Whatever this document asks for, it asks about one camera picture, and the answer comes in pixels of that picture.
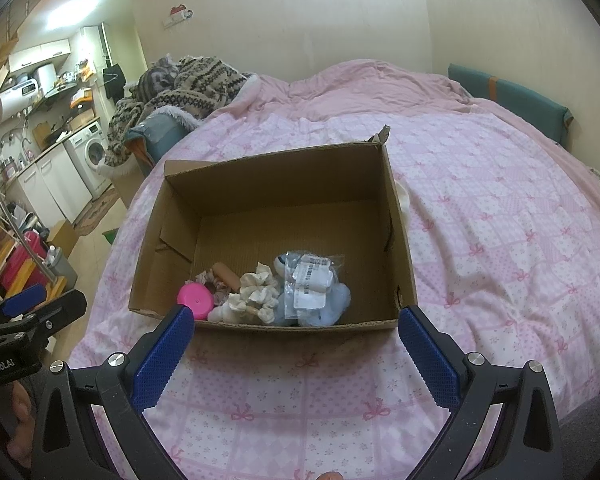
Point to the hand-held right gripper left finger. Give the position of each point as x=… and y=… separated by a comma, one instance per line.
x=162, y=360

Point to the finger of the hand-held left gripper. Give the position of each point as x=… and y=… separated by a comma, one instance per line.
x=60, y=312
x=25, y=298

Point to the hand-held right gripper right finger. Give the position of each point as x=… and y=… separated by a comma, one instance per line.
x=430, y=360

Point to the pink makeup sponge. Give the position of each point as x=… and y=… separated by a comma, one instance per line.
x=195, y=300

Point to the beige frilly scrunchie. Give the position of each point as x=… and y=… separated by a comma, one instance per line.
x=205, y=277

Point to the skin-coloured foam tube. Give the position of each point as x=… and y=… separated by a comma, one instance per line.
x=226, y=275

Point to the white frilly scrunchie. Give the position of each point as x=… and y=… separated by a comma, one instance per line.
x=252, y=290

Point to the clear plastic packet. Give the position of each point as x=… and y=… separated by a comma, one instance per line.
x=305, y=280

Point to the person's left hand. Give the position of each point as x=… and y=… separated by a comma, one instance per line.
x=22, y=415

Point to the pink suitcase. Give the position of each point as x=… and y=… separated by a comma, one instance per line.
x=22, y=260

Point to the metal handrail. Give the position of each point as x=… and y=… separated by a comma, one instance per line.
x=30, y=255

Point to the grey trash can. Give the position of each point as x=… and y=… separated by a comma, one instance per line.
x=65, y=267

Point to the small cardboard box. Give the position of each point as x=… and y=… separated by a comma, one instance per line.
x=62, y=235

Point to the patterned floor rug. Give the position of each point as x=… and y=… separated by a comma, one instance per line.
x=92, y=220

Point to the light blue plush toy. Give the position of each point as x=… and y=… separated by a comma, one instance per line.
x=337, y=300

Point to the pink patterned quilt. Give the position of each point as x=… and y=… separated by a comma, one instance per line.
x=480, y=260

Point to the white kitchen cabinets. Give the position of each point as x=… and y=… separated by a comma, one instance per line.
x=55, y=190

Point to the white washing machine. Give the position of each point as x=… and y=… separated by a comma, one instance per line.
x=95, y=152

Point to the person's grey trouser leg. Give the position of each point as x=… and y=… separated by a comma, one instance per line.
x=595, y=440

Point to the white water heater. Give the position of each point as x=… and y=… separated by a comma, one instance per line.
x=12, y=102

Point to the teal cushion with orange edge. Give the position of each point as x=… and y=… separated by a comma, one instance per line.
x=160, y=132

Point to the white kitchen appliance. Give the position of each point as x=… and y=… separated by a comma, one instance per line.
x=45, y=77

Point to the black hanging garment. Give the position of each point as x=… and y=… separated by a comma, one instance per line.
x=112, y=80

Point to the brown patterned fleece blanket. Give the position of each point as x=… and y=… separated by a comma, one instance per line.
x=200, y=85

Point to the teal headboard cushion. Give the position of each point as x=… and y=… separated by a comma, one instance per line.
x=520, y=100

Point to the white wall cabinet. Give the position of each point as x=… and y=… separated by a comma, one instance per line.
x=40, y=55

